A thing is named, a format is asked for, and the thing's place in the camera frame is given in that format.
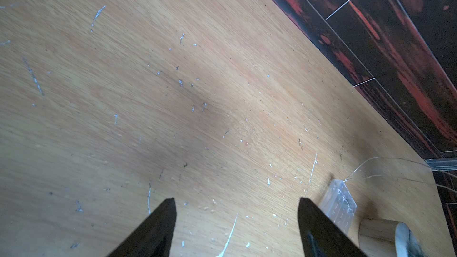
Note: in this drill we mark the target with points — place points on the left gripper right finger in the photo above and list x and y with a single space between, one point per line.
320 237

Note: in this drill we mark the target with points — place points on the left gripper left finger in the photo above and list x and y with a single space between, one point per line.
153 237

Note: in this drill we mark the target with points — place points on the string lights with ball ornaments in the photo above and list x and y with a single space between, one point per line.
384 167

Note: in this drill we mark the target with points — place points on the small green christmas tree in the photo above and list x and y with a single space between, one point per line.
387 238

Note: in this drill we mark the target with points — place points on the clear plastic battery box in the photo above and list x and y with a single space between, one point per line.
338 205

